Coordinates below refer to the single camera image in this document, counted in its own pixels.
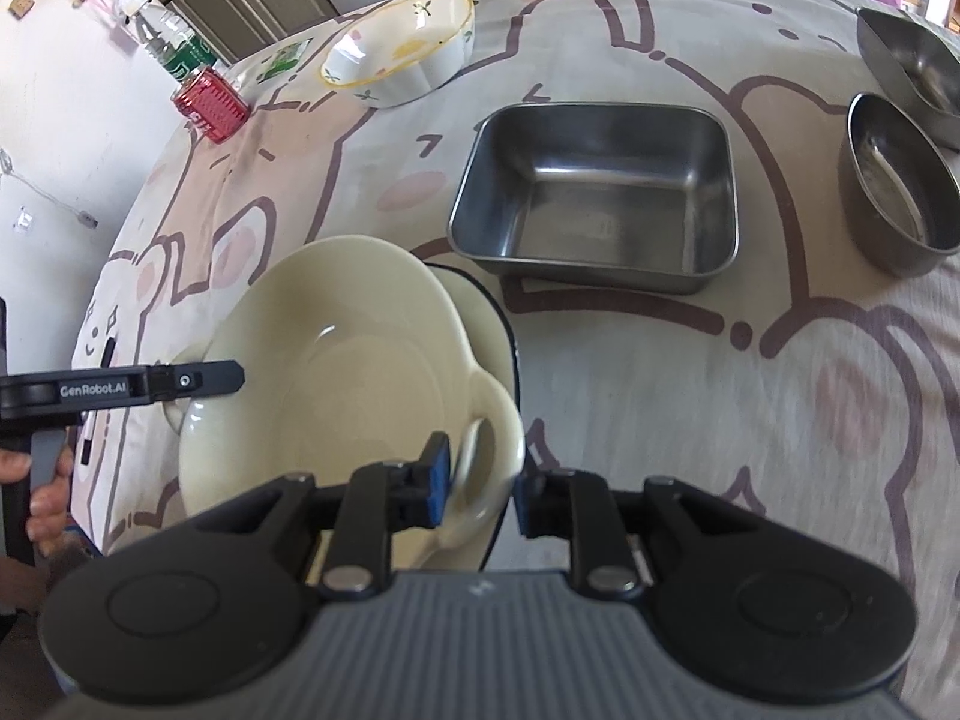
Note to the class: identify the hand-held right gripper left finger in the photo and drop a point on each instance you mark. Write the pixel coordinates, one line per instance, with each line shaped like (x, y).
(437, 484)

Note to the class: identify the clear water bottle green label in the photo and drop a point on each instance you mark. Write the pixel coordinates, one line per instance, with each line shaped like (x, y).
(172, 41)

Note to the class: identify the person's left hand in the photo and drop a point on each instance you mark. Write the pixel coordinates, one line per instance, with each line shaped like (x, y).
(51, 506)

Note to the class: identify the white floral ceramic bowl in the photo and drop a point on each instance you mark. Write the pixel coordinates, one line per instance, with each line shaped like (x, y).
(397, 52)

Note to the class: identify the large square steel tray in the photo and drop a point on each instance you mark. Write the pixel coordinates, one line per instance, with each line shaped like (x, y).
(600, 195)

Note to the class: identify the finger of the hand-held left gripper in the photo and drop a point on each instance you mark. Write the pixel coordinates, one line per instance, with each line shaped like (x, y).
(206, 379)

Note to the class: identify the round steel bowl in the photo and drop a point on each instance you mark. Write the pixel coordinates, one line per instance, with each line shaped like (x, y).
(900, 187)

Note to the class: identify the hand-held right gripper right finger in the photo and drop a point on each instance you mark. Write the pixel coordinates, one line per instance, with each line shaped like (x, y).
(526, 506)

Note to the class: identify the green snack packet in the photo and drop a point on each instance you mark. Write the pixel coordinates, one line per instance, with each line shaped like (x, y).
(285, 60)

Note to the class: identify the red soda can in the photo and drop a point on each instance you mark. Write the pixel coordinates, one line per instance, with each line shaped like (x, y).
(210, 105)

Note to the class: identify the small square steel tray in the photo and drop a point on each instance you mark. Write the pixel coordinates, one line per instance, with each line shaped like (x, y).
(919, 60)

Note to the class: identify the white plate with dark rim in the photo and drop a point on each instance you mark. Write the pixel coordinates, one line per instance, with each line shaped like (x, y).
(491, 322)

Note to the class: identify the cartoon bear printed tablecloth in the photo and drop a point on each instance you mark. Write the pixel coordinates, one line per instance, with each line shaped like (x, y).
(675, 375)

